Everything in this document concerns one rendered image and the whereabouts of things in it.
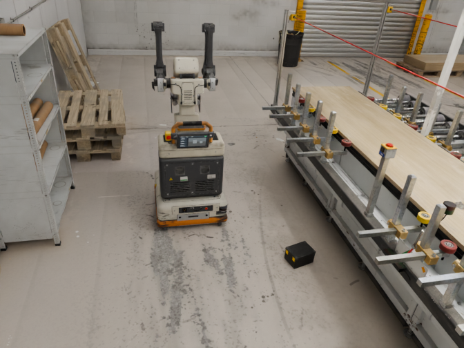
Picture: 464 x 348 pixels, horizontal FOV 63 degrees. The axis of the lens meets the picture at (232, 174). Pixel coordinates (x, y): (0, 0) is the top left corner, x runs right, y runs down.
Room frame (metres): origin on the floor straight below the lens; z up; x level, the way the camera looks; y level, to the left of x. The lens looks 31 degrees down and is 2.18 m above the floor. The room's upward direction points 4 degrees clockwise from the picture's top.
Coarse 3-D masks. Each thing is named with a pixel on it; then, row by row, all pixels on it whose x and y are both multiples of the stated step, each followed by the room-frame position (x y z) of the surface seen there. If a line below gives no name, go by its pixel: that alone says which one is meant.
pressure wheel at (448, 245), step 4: (444, 240) 1.60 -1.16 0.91; (448, 240) 1.60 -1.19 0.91; (440, 244) 1.58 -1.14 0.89; (444, 244) 1.57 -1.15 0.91; (448, 244) 1.57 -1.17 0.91; (452, 244) 1.57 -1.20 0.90; (440, 248) 1.57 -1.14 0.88; (444, 248) 1.55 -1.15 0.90; (448, 248) 1.54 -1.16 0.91; (452, 248) 1.54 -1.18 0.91; (456, 248) 1.55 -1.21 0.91; (448, 252) 1.53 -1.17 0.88; (452, 252) 1.53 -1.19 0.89
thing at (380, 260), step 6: (420, 252) 1.55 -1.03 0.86; (438, 252) 1.56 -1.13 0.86; (444, 252) 1.56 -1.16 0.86; (378, 258) 1.47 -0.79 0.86; (384, 258) 1.48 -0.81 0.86; (390, 258) 1.48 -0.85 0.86; (396, 258) 1.48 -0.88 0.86; (402, 258) 1.49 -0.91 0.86; (408, 258) 1.50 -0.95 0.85; (414, 258) 1.51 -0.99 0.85; (420, 258) 1.52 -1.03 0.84; (378, 264) 1.46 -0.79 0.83
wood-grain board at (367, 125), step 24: (312, 96) 3.88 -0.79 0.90; (336, 96) 3.93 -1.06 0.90; (360, 96) 3.99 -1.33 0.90; (336, 120) 3.24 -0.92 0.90; (360, 120) 3.28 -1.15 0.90; (384, 120) 3.32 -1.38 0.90; (360, 144) 2.76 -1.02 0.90; (408, 144) 2.82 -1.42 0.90; (432, 144) 2.85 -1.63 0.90; (408, 168) 2.40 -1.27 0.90; (432, 168) 2.43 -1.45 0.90; (456, 168) 2.45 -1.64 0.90; (432, 192) 2.10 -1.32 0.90; (456, 192) 2.12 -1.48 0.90; (456, 216) 1.84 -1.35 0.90; (456, 240) 1.62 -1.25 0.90
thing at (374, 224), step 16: (272, 112) 4.02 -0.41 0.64; (304, 144) 3.11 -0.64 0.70; (320, 160) 2.79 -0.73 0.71; (336, 176) 2.57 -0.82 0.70; (336, 192) 2.43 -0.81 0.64; (352, 192) 2.35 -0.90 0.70; (352, 208) 2.20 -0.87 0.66; (368, 224) 1.99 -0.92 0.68; (384, 240) 1.82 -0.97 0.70; (400, 272) 1.62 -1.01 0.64; (416, 288) 1.48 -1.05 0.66; (432, 288) 1.45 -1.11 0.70; (432, 304) 1.36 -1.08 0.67; (448, 320) 1.25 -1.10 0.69
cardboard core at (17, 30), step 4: (0, 24) 2.79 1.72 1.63; (4, 24) 2.80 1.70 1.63; (8, 24) 2.81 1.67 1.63; (12, 24) 2.82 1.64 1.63; (16, 24) 2.82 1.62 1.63; (20, 24) 2.83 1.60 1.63; (0, 28) 2.77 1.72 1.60; (4, 28) 2.78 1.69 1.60; (8, 28) 2.79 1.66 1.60; (12, 28) 2.79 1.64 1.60; (16, 28) 2.80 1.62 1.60; (20, 28) 2.81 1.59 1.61; (24, 28) 2.87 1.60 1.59; (0, 32) 2.77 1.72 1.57; (4, 32) 2.78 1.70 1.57; (8, 32) 2.79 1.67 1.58; (12, 32) 2.79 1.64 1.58; (16, 32) 2.80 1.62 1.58; (20, 32) 2.80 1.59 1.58; (24, 32) 2.86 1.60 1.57
